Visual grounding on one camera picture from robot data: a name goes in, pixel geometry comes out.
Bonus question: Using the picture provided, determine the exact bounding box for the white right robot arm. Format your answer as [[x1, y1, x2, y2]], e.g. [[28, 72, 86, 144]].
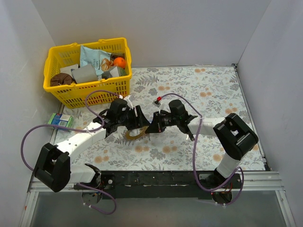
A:
[[145, 100, 258, 188]]

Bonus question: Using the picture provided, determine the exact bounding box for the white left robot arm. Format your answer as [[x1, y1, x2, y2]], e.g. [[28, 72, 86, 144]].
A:
[[34, 98, 150, 192]]

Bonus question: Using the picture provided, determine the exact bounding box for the black head small key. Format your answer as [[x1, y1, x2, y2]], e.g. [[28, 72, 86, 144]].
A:
[[187, 132, 195, 141]]

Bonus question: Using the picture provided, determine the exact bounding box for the yellow plastic basket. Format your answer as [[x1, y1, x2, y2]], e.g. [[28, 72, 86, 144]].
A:
[[43, 37, 132, 108]]

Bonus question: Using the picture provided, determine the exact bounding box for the green blue carton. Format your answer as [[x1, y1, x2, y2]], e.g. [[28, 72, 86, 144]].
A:
[[48, 113, 74, 128]]

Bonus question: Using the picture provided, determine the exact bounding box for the grey cardboard box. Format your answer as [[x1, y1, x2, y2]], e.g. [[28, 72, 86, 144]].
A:
[[71, 64, 98, 84]]

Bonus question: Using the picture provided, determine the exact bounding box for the orange fruit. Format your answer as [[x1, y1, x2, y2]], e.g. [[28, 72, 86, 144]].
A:
[[113, 57, 127, 69]]

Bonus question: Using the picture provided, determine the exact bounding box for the light blue chips bag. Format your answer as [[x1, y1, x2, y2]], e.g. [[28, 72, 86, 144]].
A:
[[80, 45, 113, 76]]

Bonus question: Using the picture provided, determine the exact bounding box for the brown round bun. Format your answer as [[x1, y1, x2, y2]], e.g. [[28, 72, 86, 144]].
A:
[[50, 73, 76, 87]]

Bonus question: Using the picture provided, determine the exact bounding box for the white box in basket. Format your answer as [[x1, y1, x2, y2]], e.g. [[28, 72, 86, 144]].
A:
[[60, 64, 80, 76]]

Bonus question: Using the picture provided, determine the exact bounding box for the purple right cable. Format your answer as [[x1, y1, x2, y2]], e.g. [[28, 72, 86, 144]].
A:
[[153, 93, 244, 206]]

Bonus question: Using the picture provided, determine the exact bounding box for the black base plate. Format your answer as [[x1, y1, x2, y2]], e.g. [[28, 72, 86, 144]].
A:
[[85, 171, 225, 199]]

